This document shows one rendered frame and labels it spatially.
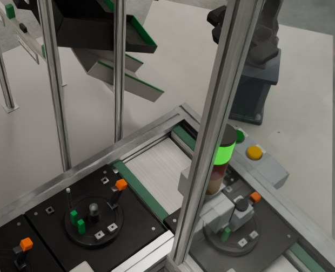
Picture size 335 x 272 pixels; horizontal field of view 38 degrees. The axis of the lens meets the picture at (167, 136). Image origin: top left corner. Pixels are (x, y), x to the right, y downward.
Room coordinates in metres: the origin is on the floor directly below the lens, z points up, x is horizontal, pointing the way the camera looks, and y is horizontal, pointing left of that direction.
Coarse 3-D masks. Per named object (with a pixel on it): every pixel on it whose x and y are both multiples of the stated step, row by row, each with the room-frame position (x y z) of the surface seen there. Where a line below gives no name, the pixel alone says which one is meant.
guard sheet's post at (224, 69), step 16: (240, 0) 0.46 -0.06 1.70; (256, 0) 0.47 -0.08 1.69; (240, 16) 0.46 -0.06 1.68; (224, 32) 0.47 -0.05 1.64; (240, 32) 0.45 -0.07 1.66; (224, 48) 0.47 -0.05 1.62; (240, 48) 0.46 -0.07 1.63; (224, 64) 0.46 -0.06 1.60; (224, 80) 0.46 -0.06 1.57; (208, 96) 0.47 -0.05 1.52; (224, 96) 0.46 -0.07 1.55; (208, 112) 0.47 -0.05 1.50; (224, 112) 0.47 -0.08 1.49; (208, 128) 0.46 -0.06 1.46; (208, 144) 0.46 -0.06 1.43; (192, 160) 0.47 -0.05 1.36; (208, 160) 0.46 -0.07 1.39; (192, 176) 0.47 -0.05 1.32; (192, 192) 0.46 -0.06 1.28; (192, 208) 0.46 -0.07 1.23; (192, 224) 0.46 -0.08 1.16; (176, 240) 0.47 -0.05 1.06; (176, 256) 0.46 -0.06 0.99
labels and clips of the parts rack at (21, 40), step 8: (24, 0) 0.74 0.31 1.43; (8, 8) 0.81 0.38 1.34; (0, 16) 0.84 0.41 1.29; (8, 16) 0.81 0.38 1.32; (16, 32) 0.79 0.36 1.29; (24, 32) 0.77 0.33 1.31; (24, 40) 0.77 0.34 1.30; (24, 48) 0.77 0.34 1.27; (32, 56) 0.74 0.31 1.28; (112, 88) 0.84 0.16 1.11
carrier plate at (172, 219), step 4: (180, 208) 0.60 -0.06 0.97; (176, 212) 0.59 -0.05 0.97; (168, 216) 0.57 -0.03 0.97; (172, 216) 0.57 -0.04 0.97; (176, 216) 0.58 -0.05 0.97; (164, 220) 0.56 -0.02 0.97; (168, 220) 0.56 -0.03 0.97; (172, 220) 0.56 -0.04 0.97; (176, 220) 0.57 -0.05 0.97; (164, 224) 0.56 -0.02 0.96; (168, 224) 0.55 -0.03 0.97; (172, 224) 0.55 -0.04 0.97; (176, 224) 0.56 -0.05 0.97; (168, 228) 0.55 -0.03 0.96; (172, 228) 0.54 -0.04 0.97; (172, 232) 0.54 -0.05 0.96
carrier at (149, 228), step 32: (64, 192) 0.60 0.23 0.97; (96, 192) 0.60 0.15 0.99; (128, 192) 0.62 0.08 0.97; (32, 224) 0.50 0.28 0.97; (64, 224) 0.51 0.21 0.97; (96, 224) 0.51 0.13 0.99; (128, 224) 0.54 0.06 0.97; (64, 256) 0.43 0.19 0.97; (96, 256) 0.44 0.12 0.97; (128, 256) 0.46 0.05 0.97
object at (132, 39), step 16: (64, 0) 0.90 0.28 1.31; (80, 0) 0.93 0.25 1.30; (96, 0) 0.95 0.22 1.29; (64, 16) 0.89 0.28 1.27; (80, 16) 0.92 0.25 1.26; (96, 16) 0.95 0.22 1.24; (112, 16) 0.97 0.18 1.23; (128, 16) 1.00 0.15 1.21; (64, 32) 0.77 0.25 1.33; (80, 32) 0.79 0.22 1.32; (96, 32) 0.81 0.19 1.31; (112, 32) 0.84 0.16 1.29; (128, 32) 0.95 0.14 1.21; (144, 32) 0.95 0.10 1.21; (80, 48) 0.79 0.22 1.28; (96, 48) 0.81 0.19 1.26; (112, 48) 0.84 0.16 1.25; (128, 48) 0.86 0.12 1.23; (144, 48) 0.89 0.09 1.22
